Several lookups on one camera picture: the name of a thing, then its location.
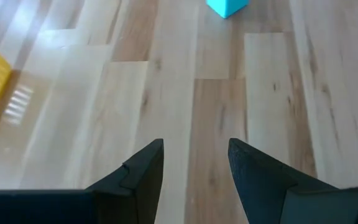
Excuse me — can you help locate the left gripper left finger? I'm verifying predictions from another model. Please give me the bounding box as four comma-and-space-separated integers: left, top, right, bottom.
85, 138, 165, 224

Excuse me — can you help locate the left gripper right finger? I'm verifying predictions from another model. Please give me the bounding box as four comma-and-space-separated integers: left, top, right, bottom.
227, 138, 338, 224

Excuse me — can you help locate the teal rectangular block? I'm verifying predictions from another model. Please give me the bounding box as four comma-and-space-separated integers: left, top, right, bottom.
206, 0, 250, 19

